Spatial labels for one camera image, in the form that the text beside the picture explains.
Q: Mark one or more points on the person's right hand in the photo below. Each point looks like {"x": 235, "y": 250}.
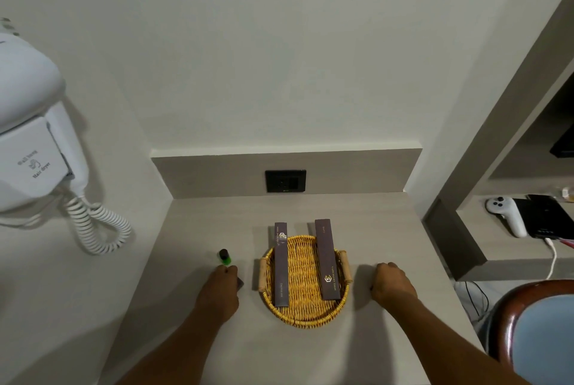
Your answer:
{"x": 394, "y": 286}

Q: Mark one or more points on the person's left hand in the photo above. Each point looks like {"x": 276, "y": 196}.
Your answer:
{"x": 219, "y": 293}

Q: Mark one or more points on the person's left fingers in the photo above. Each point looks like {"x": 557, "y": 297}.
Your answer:
{"x": 228, "y": 273}

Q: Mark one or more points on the person's right thumb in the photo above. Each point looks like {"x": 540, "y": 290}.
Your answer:
{"x": 374, "y": 289}

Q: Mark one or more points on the person's left forearm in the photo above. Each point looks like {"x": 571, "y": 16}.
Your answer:
{"x": 179, "y": 349}

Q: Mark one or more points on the person's right forearm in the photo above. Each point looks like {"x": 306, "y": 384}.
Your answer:
{"x": 453, "y": 340}

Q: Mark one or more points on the small green bottle black cap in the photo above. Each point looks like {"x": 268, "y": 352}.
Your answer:
{"x": 225, "y": 256}

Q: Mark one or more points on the narrow purple box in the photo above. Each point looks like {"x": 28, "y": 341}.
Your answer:
{"x": 281, "y": 263}

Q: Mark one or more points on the wide purple box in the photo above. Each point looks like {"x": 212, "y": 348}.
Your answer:
{"x": 327, "y": 259}

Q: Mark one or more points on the round yellow wicker basket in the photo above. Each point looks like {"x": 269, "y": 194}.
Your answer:
{"x": 302, "y": 308}

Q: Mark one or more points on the grey shelf unit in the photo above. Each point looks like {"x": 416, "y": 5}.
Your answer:
{"x": 475, "y": 201}

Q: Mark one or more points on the white controller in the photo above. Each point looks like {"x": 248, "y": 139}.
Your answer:
{"x": 511, "y": 216}

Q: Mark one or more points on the brown chair blue cushion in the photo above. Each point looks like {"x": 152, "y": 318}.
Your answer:
{"x": 533, "y": 331}

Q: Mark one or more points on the black power bank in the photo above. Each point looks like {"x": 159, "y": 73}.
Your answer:
{"x": 545, "y": 221}

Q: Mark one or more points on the black phone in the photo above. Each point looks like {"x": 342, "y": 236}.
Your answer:
{"x": 545, "y": 198}

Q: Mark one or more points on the black wall socket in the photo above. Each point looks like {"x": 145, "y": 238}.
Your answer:
{"x": 285, "y": 180}

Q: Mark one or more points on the white wall hair dryer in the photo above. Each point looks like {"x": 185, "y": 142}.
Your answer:
{"x": 27, "y": 129}

